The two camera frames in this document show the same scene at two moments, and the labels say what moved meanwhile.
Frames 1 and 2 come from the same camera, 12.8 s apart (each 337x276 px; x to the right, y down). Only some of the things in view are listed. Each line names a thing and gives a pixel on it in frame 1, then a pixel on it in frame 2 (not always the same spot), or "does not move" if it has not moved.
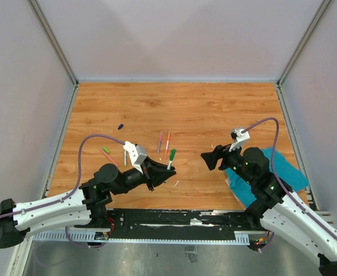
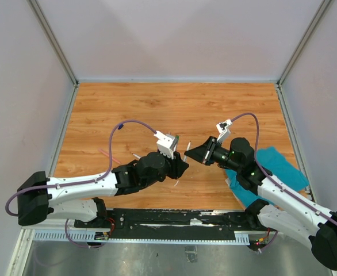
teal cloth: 287,172 does not move
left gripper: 155,172 -> 178,167
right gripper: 211,157 -> 203,153
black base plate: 175,222 does not move
